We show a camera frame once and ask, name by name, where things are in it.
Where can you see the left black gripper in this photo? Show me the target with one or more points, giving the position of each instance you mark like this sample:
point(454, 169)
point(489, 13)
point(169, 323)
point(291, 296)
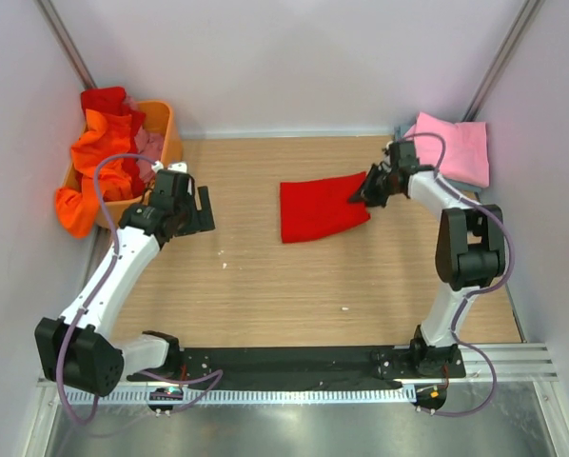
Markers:
point(201, 220)

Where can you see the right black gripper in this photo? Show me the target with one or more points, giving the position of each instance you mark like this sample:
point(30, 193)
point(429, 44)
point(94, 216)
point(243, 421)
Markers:
point(367, 193)

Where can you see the red t-shirt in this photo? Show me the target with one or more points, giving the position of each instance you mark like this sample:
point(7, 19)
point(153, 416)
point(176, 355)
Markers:
point(313, 210)

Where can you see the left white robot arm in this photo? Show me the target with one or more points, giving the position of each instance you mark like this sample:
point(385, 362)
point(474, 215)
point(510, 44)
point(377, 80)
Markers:
point(75, 349)

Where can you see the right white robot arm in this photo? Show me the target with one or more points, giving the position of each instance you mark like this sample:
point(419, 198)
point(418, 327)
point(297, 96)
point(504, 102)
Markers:
point(472, 256)

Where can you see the small white scrap near left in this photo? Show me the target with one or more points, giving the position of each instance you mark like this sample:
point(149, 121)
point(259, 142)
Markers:
point(221, 254)

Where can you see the folded grey-blue t-shirt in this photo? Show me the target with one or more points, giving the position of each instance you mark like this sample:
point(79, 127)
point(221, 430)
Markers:
point(402, 130)

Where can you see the dusty pink shirt in basket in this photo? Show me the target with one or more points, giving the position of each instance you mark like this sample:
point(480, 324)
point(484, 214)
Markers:
point(149, 145)

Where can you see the folded pink t-shirt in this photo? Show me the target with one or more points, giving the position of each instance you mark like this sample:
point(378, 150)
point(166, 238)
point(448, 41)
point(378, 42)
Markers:
point(466, 155)

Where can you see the orange plastic laundry basket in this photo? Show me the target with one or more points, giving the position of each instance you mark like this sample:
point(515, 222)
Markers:
point(159, 118)

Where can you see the orange t-shirt in basket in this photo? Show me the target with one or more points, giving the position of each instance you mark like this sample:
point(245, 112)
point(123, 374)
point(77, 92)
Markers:
point(106, 135)

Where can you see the dark red shirt in basket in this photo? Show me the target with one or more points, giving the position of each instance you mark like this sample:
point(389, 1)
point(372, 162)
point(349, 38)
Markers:
point(115, 101)

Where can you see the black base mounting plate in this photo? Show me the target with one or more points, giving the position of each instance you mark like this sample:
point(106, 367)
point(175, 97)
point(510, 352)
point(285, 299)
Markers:
point(350, 368)

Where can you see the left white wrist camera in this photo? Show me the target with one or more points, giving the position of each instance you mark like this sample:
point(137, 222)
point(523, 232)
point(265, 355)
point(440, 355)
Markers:
point(176, 167)

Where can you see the white slotted cable duct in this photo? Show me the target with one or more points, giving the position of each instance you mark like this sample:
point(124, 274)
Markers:
point(155, 395)

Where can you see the right aluminium frame post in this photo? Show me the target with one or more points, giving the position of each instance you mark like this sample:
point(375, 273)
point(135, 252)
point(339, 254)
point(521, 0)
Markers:
point(520, 26)

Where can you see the aluminium frame post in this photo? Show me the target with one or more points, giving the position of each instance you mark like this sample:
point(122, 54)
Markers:
point(520, 26)
point(66, 43)

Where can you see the left aluminium frame post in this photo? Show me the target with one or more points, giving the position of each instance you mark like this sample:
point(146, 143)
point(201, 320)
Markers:
point(66, 43)

